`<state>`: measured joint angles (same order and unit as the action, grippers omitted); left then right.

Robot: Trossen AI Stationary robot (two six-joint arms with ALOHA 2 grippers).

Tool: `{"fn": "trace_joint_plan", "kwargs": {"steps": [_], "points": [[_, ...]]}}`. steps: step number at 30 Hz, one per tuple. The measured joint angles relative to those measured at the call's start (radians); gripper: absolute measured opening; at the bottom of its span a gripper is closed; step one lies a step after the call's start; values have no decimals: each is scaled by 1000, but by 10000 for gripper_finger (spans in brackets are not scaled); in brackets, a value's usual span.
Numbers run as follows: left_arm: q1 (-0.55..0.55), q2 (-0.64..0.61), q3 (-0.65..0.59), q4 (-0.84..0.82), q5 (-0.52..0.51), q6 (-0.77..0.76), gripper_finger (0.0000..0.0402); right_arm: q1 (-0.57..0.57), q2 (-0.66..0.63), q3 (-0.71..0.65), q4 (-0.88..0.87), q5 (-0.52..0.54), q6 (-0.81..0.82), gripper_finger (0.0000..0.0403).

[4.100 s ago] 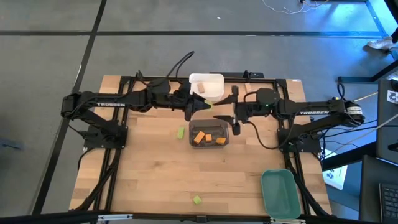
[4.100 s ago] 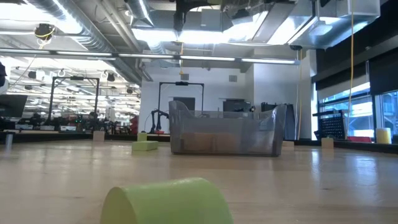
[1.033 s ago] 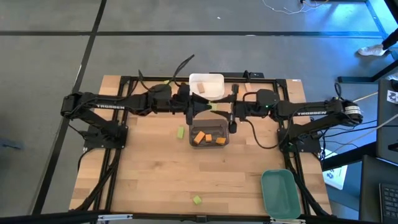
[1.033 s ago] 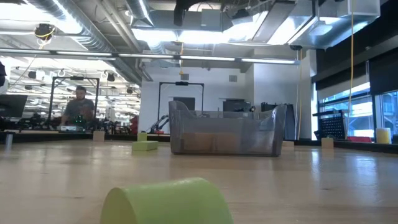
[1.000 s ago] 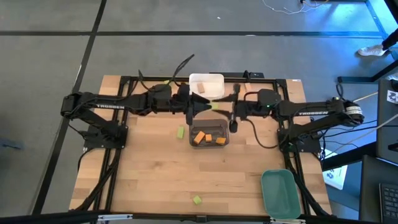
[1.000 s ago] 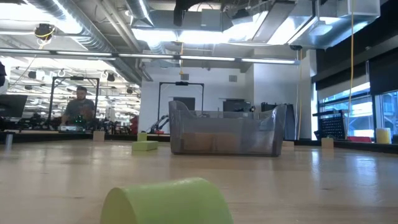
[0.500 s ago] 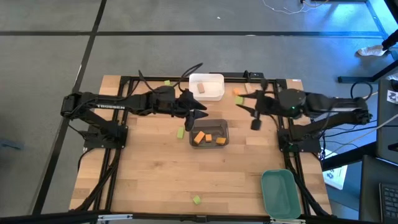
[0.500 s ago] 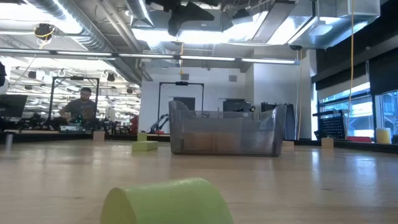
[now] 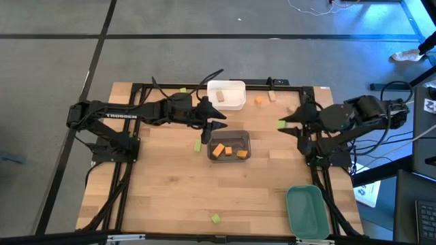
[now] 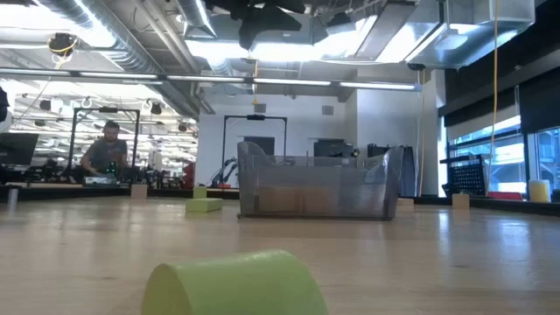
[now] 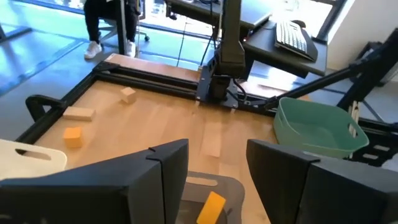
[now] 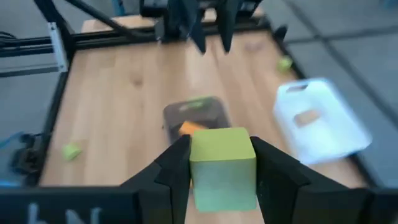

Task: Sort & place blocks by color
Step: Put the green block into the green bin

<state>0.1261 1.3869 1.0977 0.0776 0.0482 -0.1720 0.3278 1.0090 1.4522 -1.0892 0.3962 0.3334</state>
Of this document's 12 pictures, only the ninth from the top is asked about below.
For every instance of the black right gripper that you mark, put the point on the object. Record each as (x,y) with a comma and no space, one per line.
(311,119)

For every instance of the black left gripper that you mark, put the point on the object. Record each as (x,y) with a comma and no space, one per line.
(184,109)

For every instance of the natural wood block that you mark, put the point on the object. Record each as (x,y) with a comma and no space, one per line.
(220,96)
(272,96)

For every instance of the long green wooden block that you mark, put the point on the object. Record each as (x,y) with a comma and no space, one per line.
(198,145)

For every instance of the long orange wooden block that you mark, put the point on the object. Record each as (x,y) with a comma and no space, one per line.
(218,150)

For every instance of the small orange wooden cube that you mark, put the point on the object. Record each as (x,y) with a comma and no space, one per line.
(228,151)

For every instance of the small green wooden block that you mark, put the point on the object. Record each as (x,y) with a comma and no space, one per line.
(183,90)

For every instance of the green half-cylinder block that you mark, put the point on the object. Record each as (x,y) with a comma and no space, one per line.
(216,218)

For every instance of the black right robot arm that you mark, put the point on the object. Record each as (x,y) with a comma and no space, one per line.
(368,109)

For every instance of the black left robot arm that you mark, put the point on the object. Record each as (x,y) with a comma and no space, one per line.
(119,115)

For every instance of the white plastic bin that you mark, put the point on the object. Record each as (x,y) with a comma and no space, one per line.
(235,98)

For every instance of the grey translucent plastic bin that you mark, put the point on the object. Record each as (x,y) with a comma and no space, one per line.
(238,137)

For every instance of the black flat box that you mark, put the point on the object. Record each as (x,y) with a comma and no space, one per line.
(255,82)

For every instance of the teal green plastic bin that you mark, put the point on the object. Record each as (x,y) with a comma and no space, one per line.
(306,211)

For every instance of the black desk foot bar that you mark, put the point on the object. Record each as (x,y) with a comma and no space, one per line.
(381,171)

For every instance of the white printed paper sheet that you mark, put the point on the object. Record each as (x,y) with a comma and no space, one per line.
(368,195)

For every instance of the person's shoe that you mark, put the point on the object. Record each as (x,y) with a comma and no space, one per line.
(405,55)

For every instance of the dark grey desk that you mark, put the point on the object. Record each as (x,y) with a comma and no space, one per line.
(407,211)
(424,149)

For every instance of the paper with printed code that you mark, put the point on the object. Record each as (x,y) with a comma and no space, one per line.
(430,105)

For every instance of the person's leg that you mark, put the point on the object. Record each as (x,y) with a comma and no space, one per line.
(427,44)

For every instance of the black keyboard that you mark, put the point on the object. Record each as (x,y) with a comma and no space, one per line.
(427,221)

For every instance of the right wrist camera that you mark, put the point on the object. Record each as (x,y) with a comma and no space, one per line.
(304,144)

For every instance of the silver frame bracket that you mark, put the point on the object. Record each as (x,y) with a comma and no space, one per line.
(126,237)
(315,242)

